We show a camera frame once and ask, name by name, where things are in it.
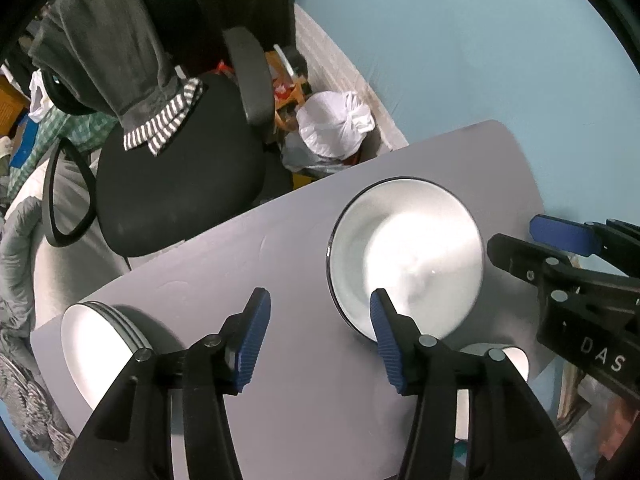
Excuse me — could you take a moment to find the white bowl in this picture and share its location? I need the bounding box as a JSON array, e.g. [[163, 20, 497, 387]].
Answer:
[[454, 342, 529, 441], [326, 177, 484, 341]]

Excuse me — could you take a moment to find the person's right hand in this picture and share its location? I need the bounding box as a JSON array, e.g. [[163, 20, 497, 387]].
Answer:
[[599, 398, 639, 460]]

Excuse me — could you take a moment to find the striped grey cloth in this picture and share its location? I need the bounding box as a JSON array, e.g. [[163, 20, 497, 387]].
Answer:
[[1, 354, 75, 464]]

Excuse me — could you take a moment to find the grey duvet on bed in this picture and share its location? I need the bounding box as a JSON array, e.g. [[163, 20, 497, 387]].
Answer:
[[1, 196, 60, 339]]

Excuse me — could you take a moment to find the green checkered bedspread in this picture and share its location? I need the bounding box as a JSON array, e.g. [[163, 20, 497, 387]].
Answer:
[[6, 109, 120, 201]]

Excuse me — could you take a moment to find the blue box on bed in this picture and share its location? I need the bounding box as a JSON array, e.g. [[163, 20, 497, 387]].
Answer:
[[10, 116, 39, 168]]

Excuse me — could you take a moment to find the white plastic bag on bed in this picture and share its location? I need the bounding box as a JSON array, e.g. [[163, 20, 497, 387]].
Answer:
[[28, 70, 54, 124]]

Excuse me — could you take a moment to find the black office chair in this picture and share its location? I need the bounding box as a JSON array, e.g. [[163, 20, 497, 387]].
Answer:
[[40, 0, 278, 259]]

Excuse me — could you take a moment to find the grey towel with striped edge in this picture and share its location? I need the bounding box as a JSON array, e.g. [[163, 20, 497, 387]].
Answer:
[[29, 0, 204, 156]]

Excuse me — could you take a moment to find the white plastic bag by wall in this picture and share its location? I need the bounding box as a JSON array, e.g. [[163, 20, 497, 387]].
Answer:
[[296, 91, 376, 160]]

